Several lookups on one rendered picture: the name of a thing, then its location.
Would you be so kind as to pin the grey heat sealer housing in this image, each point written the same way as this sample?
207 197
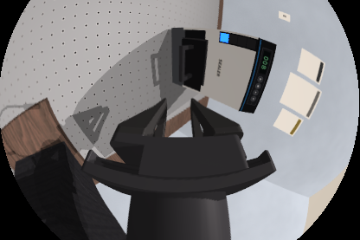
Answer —
226 66

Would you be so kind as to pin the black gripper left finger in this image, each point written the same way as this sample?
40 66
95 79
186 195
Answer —
146 122

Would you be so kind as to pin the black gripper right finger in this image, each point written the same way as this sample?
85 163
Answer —
212 123

